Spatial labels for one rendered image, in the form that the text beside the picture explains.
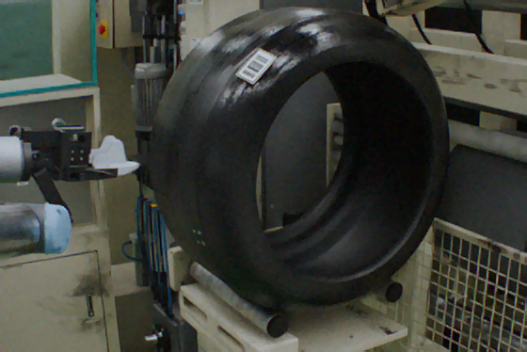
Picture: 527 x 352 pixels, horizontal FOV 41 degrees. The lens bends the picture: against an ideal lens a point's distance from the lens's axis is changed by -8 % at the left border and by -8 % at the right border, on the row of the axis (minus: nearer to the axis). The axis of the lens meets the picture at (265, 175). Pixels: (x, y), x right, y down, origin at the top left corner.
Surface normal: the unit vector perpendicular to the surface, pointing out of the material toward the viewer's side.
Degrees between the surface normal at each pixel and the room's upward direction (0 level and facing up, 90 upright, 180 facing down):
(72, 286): 90
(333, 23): 42
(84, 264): 90
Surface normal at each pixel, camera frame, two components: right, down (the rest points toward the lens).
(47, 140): 0.50, 0.22
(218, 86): -0.55, -0.36
